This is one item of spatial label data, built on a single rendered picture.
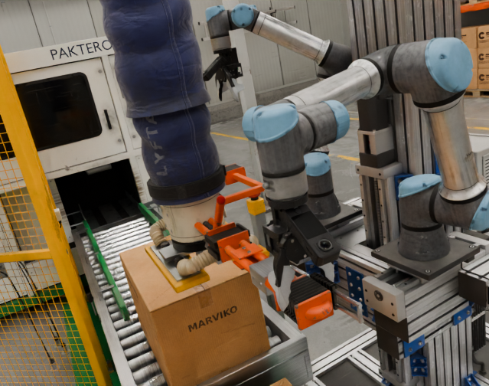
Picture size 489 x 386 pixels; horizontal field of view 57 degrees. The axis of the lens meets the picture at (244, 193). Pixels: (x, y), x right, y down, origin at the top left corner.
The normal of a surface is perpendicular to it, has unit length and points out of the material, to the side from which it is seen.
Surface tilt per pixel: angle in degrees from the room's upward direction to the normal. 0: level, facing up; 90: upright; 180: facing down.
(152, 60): 76
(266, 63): 90
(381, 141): 90
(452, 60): 83
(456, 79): 83
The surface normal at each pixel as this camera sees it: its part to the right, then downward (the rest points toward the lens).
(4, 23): 0.48, 0.19
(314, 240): 0.04, -0.70
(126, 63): -0.46, 0.09
